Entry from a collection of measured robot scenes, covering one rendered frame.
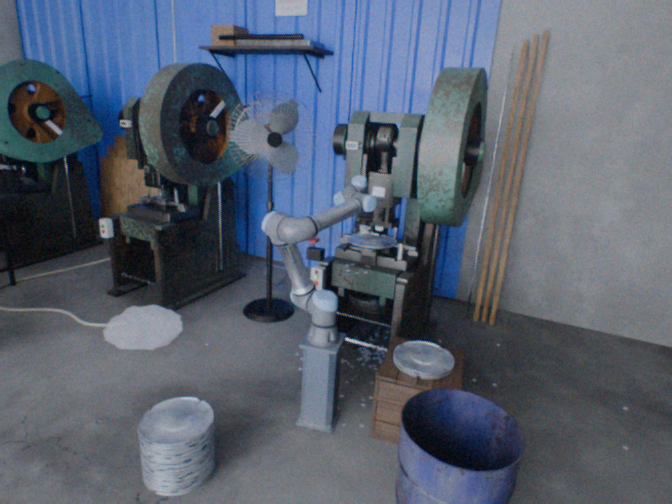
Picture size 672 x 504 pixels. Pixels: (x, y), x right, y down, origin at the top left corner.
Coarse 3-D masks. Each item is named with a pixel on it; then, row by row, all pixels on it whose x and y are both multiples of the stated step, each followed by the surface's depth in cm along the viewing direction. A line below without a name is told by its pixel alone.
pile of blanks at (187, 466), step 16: (208, 432) 180; (144, 448) 173; (160, 448) 169; (176, 448) 170; (192, 448) 174; (208, 448) 183; (144, 464) 177; (160, 464) 172; (176, 464) 172; (192, 464) 176; (208, 464) 185; (144, 480) 180; (160, 480) 174; (176, 480) 175; (192, 480) 178
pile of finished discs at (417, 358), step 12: (396, 348) 221; (408, 348) 222; (420, 348) 223; (432, 348) 224; (444, 348) 223; (396, 360) 212; (408, 360) 212; (420, 360) 211; (432, 360) 212; (444, 360) 213; (408, 372) 205; (420, 372) 202; (432, 372) 203; (444, 372) 203
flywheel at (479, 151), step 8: (472, 120) 253; (472, 128) 257; (472, 136) 231; (472, 144) 227; (480, 144) 228; (472, 152) 227; (480, 152) 228; (464, 160) 232; (472, 160) 229; (480, 160) 231; (464, 168) 234; (464, 176) 262; (464, 184) 260; (464, 192) 258
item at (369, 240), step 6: (354, 234) 268; (366, 234) 270; (372, 234) 271; (348, 240) 256; (354, 240) 257; (360, 240) 257; (366, 240) 256; (372, 240) 257; (378, 240) 257; (384, 240) 260; (390, 240) 261; (396, 240) 259; (360, 246) 246; (366, 246) 245; (372, 246) 247; (378, 246) 248; (384, 246) 249; (390, 246) 248
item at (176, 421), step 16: (176, 400) 195; (192, 400) 195; (144, 416) 184; (160, 416) 184; (176, 416) 184; (192, 416) 185; (208, 416) 186; (144, 432) 175; (160, 432) 176; (176, 432) 176; (192, 432) 176
